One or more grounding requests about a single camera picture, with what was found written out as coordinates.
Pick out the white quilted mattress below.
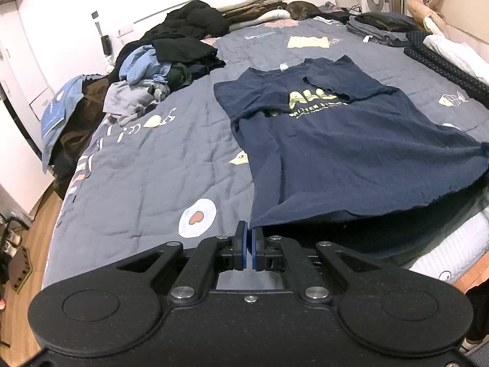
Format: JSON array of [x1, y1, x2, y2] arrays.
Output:
[[410, 214, 489, 285]]

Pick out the dark folded garment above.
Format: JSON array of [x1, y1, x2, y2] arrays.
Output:
[[353, 12, 419, 31]]

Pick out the navy blue printed t-shirt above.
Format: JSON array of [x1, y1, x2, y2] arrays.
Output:
[[213, 54, 489, 234]]

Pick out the blue denim garment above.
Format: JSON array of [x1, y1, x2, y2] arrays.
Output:
[[40, 76, 92, 172]]

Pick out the light blue shirt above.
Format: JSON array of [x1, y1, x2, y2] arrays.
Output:
[[119, 45, 171, 85]]

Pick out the white wardrobe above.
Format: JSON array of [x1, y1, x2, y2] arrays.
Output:
[[0, 6, 56, 121], [0, 84, 42, 215]]

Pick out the navy dotted cloth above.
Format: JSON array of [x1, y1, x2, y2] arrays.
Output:
[[404, 31, 489, 108]]

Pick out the grey garment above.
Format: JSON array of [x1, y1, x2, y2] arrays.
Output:
[[103, 78, 171, 127]]

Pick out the white folded cloth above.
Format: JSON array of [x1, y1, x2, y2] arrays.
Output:
[[423, 34, 489, 85]]

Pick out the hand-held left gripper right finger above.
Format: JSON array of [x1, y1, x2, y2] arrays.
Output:
[[250, 226, 386, 302]]

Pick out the grey printed quilt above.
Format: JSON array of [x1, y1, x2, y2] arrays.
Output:
[[42, 15, 489, 287]]

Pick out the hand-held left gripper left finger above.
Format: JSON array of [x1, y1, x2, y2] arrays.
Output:
[[115, 221, 249, 302]]

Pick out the grey folded pants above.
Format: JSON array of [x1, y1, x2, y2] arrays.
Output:
[[346, 21, 411, 46]]

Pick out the tabby cat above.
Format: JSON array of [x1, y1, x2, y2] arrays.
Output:
[[286, 2, 322, 20]]

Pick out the dark green garment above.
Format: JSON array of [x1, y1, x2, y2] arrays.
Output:
[[168, 63, 193, 90]]

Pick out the brown jacket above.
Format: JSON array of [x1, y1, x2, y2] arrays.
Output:
[[219, 0, 287, 21]]

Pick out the dark brown garment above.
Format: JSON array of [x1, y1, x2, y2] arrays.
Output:
[[53, 78, 111, 199]]

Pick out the black shoe rack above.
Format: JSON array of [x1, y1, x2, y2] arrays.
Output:
[[0, 214, 33, 299]]

